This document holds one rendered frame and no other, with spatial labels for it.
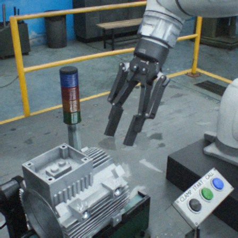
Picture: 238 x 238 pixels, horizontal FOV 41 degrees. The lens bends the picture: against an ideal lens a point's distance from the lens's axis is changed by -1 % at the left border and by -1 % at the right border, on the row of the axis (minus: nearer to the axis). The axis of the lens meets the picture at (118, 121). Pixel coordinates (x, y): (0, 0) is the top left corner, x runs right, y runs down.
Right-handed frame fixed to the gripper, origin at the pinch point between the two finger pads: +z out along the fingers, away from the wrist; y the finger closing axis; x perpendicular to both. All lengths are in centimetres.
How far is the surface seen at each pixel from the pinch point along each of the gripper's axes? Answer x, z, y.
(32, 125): 39, 23, -81
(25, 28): 230, -44, -419
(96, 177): -0.5, 13.2, -1.7
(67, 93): 11.6, -0.8, -34.2
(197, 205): 8.4, 9.4, 20.1
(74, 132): 20.5, 11.4, -34.1
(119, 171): 4.0, 10.4, 0.8
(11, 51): 223, -3, -424
